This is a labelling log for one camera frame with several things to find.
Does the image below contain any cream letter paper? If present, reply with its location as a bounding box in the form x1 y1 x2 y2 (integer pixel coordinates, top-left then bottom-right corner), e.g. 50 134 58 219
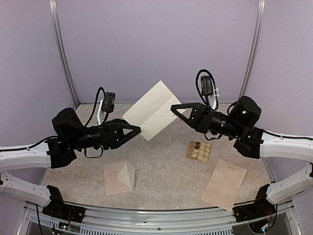
122 80 181 141

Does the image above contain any pink envelope with flap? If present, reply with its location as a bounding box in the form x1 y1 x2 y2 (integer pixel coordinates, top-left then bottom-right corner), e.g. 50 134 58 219
103 161 135 196

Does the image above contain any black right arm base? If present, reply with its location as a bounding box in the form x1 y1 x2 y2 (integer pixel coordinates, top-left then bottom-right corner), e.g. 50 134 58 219
233 184 277 222

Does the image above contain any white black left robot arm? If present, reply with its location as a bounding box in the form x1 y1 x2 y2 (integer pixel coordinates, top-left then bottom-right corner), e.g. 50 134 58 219
0 108 141 207

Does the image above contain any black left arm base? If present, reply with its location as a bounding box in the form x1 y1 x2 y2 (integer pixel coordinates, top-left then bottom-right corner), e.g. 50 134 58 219
42 185 86 223

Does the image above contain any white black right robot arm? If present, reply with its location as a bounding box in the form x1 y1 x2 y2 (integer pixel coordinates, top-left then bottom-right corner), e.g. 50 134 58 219
171 96 313 205

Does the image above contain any brown round sticker sheet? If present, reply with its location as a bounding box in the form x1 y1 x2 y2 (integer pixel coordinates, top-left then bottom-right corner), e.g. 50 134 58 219
185 141 212 163

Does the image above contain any black left camera cable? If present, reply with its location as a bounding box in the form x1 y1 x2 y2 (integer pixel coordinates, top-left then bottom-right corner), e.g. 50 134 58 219
84 87 107 128

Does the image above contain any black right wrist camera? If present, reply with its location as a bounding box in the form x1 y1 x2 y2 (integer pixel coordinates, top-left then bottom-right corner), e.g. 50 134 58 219
201 75 213 96

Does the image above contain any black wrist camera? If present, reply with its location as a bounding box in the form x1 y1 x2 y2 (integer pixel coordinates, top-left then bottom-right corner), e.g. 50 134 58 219
102 92 115 113
201 75 213 96

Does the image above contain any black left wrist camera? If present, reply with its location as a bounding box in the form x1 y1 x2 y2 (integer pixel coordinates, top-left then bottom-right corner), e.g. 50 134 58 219
102 92 115 113

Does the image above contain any aluminium frame post right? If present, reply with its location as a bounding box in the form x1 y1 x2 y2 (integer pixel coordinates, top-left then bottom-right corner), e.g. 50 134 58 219
239 0 266 98

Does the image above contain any aluminium frame post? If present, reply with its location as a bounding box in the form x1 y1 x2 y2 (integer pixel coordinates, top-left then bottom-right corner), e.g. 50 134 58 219
48 0 80 108
239 0 266 98

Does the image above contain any aluminium front rail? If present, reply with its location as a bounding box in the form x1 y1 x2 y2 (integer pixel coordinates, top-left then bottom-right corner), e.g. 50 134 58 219
14 193 304 235

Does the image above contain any aluminium frame post left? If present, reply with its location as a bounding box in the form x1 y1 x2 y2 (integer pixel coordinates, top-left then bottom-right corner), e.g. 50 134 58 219
48 0 80 108

